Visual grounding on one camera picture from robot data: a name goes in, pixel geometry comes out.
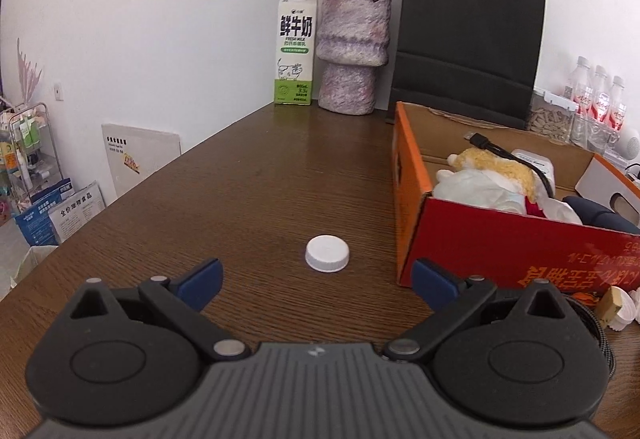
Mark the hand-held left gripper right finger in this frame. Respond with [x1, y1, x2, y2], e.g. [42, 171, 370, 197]
[382, 257, 570, 363]

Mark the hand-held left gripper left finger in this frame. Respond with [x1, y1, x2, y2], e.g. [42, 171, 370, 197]
[70, 258, 251, 363]

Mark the orange cardboard box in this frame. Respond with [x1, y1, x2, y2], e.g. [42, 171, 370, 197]
[392, 101, 640, 293]

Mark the white plastic bag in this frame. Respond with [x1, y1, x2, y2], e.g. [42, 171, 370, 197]
[432, 169, 527, 216]

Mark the white bottle cap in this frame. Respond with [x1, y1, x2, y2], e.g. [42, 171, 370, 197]
[305, 235, 351, 273]

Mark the yellow and white plush toy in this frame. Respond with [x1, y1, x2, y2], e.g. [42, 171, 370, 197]
[447, 148, 545, 200]

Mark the black usb cable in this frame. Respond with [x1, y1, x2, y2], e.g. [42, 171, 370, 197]
[462, 131, 559, 200]

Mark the white power adapter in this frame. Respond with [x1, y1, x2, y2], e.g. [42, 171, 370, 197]
[510, 149, 557, 186]

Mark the black braided cable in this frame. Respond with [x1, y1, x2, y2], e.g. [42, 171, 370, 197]
[575, 299, 617, 376]

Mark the clear sunflower seed container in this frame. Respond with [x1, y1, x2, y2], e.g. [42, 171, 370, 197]
[527, 89, 581, 146]

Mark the white printed pack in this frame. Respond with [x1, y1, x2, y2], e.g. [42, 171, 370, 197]
[47, 181, 107, 245]

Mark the white board with yellow print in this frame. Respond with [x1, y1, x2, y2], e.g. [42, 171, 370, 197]
[101, 123, 182, 200]

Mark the blue carton box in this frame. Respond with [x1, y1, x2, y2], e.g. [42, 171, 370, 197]
[12, 179, 76, 246]

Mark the clear glass cup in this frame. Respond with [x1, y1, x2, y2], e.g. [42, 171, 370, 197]
[570, 114, 617, 156]

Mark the white round speaker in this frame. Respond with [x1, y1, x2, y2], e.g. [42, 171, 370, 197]
[617, 129, 640, 166]

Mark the red label water bottle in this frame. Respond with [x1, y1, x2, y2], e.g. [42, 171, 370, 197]
[590, 65, 614, 124]
[607, 75, 629, 132]
[565, 56, 597, 120]

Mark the white and green milk carton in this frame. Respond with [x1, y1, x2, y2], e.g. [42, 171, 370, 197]
[273, 0, 319, 106]

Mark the black paper bag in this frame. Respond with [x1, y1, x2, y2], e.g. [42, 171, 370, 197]
[387, 0, 547, 131]

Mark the purple textured vase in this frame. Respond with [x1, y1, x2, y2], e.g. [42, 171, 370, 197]
[316, 0, 394, 114]

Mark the metal wire rack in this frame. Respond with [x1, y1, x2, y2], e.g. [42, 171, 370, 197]
[0, 101, 64, 216]

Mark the pink feather wall sticker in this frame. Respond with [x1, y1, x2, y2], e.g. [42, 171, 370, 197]
[15, 38, 44, 106]

